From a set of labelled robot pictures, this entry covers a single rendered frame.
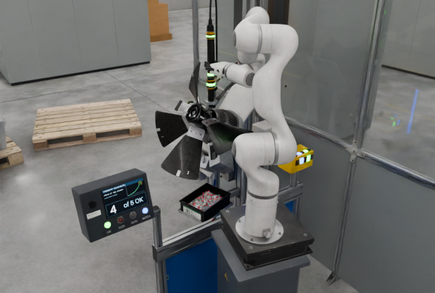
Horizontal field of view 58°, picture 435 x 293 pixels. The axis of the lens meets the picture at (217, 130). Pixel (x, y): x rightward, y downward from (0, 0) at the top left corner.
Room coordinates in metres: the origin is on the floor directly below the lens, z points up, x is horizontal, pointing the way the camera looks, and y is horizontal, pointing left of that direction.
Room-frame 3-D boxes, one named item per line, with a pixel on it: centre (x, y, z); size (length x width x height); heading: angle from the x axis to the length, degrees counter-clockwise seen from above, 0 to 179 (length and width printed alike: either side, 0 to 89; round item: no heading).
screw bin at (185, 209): (1.70, 0.06, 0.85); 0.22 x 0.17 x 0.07; 142
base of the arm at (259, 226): (1.27, -0.17, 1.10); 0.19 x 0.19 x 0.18
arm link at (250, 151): (1.26, -0.14, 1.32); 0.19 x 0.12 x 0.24; 98
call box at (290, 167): (1.83, -0.41, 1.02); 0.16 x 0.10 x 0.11; 125
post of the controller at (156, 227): (1.35, 0.26, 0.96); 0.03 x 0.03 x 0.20; 35
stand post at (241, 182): (2.26, -0.16, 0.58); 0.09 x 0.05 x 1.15; 35
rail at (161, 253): (1.60, -0.09, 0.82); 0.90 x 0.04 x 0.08; 125
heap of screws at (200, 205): (1.69, 0.06, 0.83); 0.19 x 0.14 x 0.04; 142
